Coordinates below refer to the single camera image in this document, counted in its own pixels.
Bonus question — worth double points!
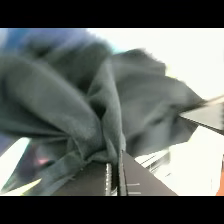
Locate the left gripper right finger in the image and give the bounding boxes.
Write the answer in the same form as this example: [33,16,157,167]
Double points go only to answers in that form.
[117,150,178,197]

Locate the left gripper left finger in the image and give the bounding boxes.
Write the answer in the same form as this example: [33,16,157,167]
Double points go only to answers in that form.
[52,161,113,197]

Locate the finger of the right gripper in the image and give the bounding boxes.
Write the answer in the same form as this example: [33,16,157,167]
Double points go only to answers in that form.
[179,99,224,136]

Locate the black garment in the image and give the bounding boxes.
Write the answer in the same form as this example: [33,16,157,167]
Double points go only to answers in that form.
[0,40,207,197]

